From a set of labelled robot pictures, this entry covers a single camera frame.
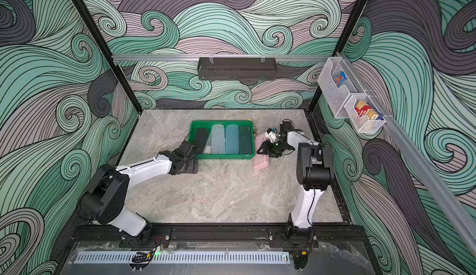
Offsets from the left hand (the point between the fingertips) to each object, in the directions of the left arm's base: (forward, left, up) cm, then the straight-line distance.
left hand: (187, 164), depth 91 cm
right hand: (+6, -40, -1) cm, 41 cm away
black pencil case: (+21, -3, -7) cm, 22 cm away
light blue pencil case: (+16, -23, 0) cm, 28 cm away
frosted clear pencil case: (+14, -14, -1) cm, 20 cm away
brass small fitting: (+22, -36, -1) cm, 43 cm away
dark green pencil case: (+15, -30, +1) cm, 33 cm away
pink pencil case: (+1, -37, +3) cm, 37 cm away
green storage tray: (+27, -4, -1) cm, 27 cm away
